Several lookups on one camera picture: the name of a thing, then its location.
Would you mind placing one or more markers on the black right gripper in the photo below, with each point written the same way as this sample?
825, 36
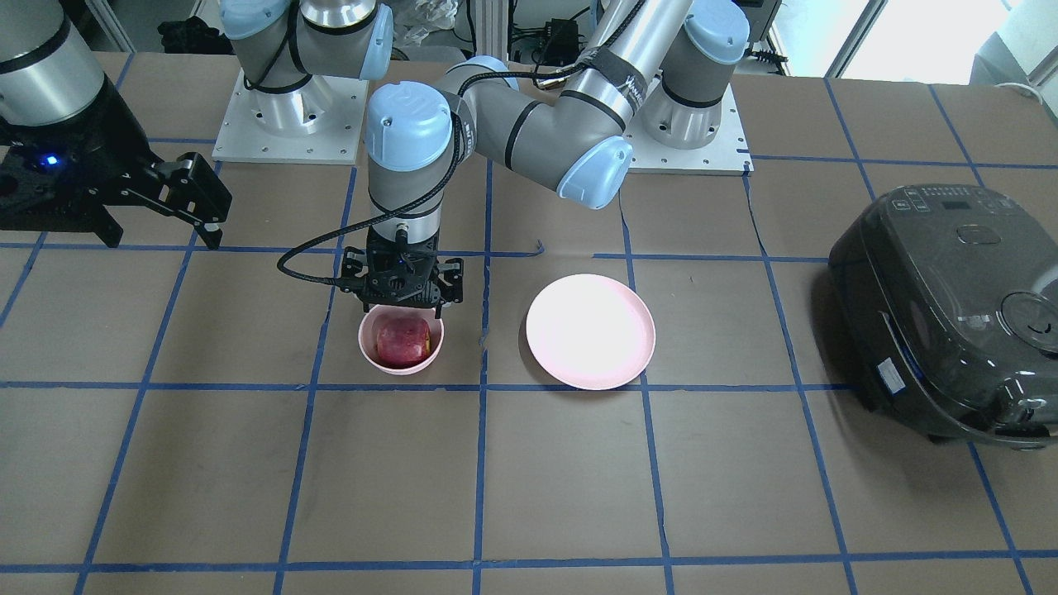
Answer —
99, 130

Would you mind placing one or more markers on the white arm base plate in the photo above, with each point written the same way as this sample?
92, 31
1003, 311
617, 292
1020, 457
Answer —
316, 124
670, 138

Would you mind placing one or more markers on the dark grey rice cooker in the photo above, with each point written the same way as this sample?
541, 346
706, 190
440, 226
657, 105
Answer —
949, 291

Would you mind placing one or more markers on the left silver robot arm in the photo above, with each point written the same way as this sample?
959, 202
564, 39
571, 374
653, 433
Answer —
649, 86

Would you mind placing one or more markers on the pink bowl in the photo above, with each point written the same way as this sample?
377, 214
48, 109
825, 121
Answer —
376, 315

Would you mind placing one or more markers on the pink plate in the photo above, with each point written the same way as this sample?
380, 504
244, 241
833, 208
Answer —
590, 331

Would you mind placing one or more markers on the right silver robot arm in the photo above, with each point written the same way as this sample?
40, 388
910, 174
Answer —
49, 73

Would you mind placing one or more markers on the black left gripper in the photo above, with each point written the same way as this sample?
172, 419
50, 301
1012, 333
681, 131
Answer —
452, 277

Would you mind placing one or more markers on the red apple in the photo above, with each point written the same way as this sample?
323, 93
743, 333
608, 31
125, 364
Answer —
403, 342

